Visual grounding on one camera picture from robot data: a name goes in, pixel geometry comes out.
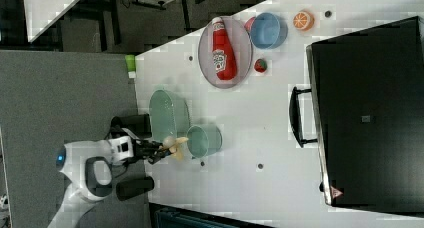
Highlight blue bowl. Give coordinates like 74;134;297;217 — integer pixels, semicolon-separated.
250;12;288;49

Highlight black toaster oven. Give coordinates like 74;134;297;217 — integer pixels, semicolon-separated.
306;16;424;217

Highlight grey round plate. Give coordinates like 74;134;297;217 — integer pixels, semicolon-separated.
198;16;253;89

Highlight black oven door handle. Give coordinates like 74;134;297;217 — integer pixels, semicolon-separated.
289;87;318;148

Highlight green mug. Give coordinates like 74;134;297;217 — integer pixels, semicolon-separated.
187;124;222;159

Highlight small red strawberry toy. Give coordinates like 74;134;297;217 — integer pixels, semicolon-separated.
254;59;267;73

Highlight plush peeled banana toy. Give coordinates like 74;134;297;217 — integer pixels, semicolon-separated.
162;136;188;161

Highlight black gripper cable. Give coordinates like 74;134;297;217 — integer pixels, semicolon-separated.
104;124;134;179

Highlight black cylinder lower clamp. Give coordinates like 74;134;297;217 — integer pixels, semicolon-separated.
116;177;155;201

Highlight orange slice toy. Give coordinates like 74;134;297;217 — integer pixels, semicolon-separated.
293;10;314;31

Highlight black cylinder table clamp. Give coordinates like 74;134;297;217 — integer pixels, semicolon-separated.
110;114;152;138

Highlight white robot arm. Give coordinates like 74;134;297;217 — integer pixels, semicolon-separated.
47;136;171;228

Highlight green plate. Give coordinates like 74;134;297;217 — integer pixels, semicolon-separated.
149;90;190;141

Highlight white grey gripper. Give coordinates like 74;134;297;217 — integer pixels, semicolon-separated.
109;136;169;165

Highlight plush red ketchup bottle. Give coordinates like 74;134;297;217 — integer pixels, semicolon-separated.
212;17;238;80

